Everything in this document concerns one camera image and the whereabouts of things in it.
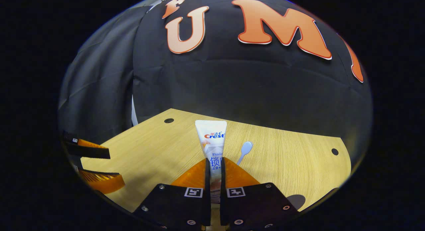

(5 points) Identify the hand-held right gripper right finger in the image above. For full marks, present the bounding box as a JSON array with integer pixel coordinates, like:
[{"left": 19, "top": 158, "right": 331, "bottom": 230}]
[{"left": 219, "top": 157, "right": 301, "bottom": 230}]

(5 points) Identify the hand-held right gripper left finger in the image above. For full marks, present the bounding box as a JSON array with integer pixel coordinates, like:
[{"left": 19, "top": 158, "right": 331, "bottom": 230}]
[{"left": 133, "top": 158, "right": 212, "bottom": 230}]

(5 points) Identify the white toothpaste tube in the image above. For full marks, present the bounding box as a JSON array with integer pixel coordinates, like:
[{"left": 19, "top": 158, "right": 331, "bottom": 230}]
[{"left": 195, "top": 120, "right": 228, "bottom": 204}]

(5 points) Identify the light blue toothbrush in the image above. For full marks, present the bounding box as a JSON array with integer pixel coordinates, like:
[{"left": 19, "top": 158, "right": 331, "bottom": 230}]
[{"left": 236, "top": 141, "right": 253, "bottom": 166}]

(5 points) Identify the dark round coaster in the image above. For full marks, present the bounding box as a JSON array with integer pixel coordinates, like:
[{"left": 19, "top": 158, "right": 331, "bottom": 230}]
[{"left": 287, "top": 194, "right": 306, "bottom": 210}]

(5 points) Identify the black backdrop cloth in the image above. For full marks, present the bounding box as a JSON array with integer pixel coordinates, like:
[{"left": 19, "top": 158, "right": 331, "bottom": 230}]
[{"left": 58, "top": 0, "right": 372, "bottom": 158}]

